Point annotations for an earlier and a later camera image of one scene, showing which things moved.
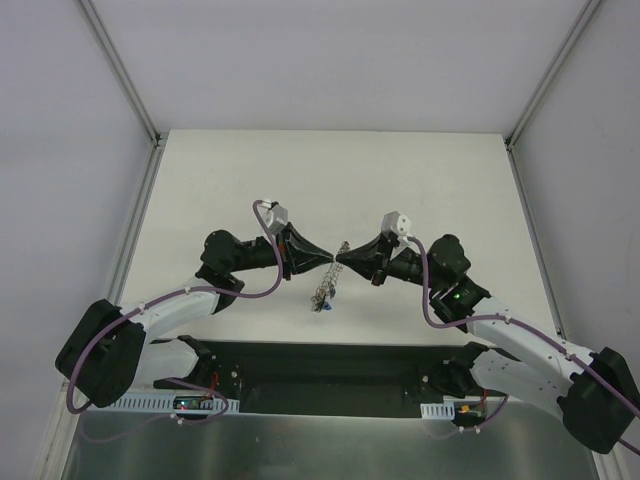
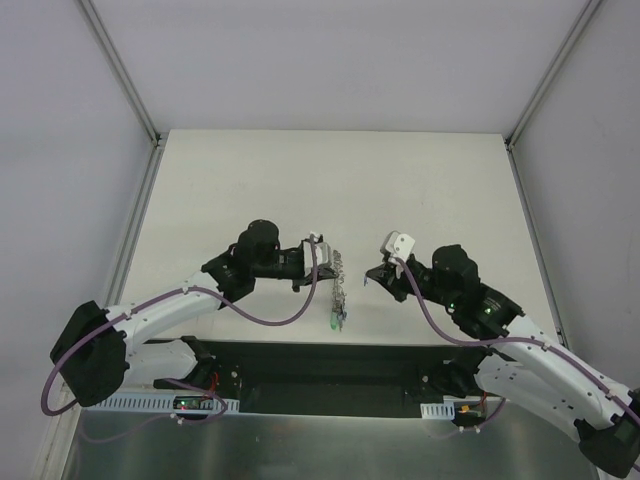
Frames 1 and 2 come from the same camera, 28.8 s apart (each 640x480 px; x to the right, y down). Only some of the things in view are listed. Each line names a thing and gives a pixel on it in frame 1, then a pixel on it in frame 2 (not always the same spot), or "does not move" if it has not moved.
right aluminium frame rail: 585,12 does not move
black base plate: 349,378 does not move
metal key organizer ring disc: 327,287 -> 338,286
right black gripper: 382,260 -> 391,279
